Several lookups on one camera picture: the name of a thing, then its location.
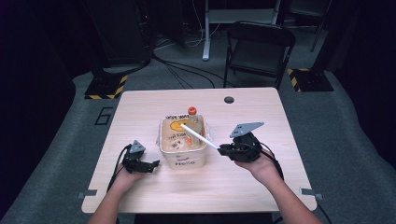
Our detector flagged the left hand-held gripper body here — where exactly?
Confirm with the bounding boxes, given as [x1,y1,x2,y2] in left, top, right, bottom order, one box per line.
[121,139,151,175]

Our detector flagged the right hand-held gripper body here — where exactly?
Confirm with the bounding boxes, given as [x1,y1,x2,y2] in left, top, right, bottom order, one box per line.
[229,120,266,163]

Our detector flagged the white straw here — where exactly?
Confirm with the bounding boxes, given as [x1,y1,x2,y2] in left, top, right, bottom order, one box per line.
[179,123,220,150]

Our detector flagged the smiley print plastic bag liner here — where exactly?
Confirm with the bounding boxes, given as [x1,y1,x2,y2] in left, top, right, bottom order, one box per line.
[156,113,213,154]

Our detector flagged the white plastic bin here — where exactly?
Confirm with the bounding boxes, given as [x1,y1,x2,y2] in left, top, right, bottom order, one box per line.
[158,114,209,171]

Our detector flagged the clear bottle with red cap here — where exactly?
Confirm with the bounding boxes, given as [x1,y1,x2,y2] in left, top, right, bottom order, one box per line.
[185,105,204,147]

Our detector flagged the person's left hand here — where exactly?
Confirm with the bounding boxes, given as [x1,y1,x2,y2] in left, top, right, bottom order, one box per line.
[113,163,148,191]

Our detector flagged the person's right hand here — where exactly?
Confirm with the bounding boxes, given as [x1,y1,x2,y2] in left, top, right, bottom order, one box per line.
[234,148,283,186]

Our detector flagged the black stand base striped edge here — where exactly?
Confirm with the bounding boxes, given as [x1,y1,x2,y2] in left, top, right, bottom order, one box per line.
[84,68,129,101]
[286,67,335,93]

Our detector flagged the black folding chair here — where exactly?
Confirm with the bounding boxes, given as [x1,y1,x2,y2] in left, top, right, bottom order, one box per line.
[222,21,297,91]

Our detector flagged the left hand-held gripper black cable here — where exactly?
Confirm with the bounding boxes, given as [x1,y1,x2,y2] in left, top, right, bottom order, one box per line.
[106,143,133,192]

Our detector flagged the hand-held gripper black cable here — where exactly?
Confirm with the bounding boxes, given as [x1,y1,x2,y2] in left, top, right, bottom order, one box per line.
[106,143,133,192]
[259,141,332,224]

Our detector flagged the right hand-held gripper black cable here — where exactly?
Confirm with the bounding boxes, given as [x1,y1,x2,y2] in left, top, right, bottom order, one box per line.
[259,141,332,224]

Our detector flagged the grey metal table bracket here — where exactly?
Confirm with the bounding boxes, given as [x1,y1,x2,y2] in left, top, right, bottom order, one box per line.
[298,187,325,202]
[76,189,99,201]

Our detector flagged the black floor cables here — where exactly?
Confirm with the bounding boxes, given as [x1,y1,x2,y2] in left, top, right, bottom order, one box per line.
[151,51,238,90]

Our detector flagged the white floor cables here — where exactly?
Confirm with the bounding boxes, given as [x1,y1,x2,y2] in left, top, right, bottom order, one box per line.
[154,0,222,50]

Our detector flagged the white desk frame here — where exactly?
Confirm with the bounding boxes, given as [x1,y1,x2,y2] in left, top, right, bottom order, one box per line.
[201,0,283,62]

